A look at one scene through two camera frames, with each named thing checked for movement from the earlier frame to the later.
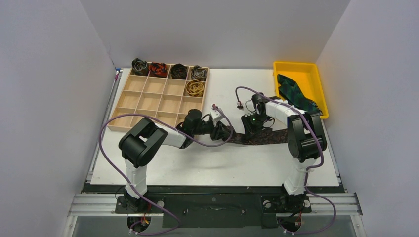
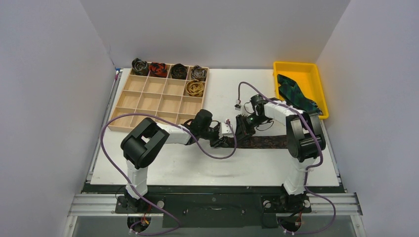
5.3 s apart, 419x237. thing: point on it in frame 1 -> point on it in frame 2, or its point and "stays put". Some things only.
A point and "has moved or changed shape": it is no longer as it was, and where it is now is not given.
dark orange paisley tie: [265, 136] has moved or changed shape
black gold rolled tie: [179, 71] stays put
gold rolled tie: [194, 88] stays put
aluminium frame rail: [332, 204] stays put
